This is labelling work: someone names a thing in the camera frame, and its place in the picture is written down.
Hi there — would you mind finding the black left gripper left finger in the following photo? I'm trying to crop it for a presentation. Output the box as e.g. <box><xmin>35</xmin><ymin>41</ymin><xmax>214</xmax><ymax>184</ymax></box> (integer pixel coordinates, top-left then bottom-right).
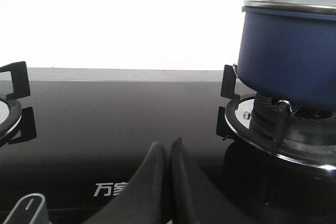
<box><xmin>85</xmin><ymin>142</ymin><xmax>165</xmax><ymax>223</ymax></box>

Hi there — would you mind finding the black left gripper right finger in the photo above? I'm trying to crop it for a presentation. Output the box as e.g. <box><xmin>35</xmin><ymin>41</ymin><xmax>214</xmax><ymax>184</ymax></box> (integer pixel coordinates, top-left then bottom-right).
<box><xmin>170</xmin><ymin>137</ymin><xmax>260</xmax><ymax>223</ymax></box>

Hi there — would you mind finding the right burner with pot support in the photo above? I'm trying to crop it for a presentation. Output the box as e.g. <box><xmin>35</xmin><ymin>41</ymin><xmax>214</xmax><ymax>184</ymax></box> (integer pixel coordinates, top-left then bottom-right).
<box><xmin>216</xmin><ymin>65</ymin><xmax>335</xmax><ymax>171</ymax></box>

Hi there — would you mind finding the burner with pot support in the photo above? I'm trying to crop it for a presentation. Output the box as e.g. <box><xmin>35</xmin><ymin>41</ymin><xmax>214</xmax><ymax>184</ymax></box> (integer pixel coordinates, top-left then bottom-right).
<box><xmin>216</xmin><ymin>65</ymin><xmax>335</xmax><ymax>171</ymax></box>
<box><xmin>1</xmin><ymin>61</ymin><xmax>37</xmax><ymax>146</ymax></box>

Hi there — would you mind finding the left burner with pot support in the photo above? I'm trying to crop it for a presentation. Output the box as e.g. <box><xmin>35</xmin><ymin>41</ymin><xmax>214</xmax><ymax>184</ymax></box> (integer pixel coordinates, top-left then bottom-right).
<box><xmin>1</xmin><ymin>61</ymin><xmax>37</xmax><ymax>146</ymax></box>

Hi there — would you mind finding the dark blue cooking pot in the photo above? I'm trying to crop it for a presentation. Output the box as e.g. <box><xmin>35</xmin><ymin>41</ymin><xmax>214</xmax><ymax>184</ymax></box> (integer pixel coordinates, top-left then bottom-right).
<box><xmin>236</xmin><ymin>6</ymin><xmax>335</xmax><ymax>110</ymax></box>

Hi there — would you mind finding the black glass gas stove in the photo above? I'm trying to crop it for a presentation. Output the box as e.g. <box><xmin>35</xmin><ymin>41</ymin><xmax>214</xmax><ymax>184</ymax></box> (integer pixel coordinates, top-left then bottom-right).
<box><xmin>1</xmin><ymin>68</ymin><xmax>335</xmax><ymax>223</ymax></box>

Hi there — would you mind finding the grey stove control knob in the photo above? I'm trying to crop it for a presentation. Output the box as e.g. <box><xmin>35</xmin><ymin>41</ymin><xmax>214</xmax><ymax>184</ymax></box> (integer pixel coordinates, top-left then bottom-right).
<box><xmin>3</xmin><ymin>193</ymin><xmax>51</xmax><ymax>224</ymax></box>

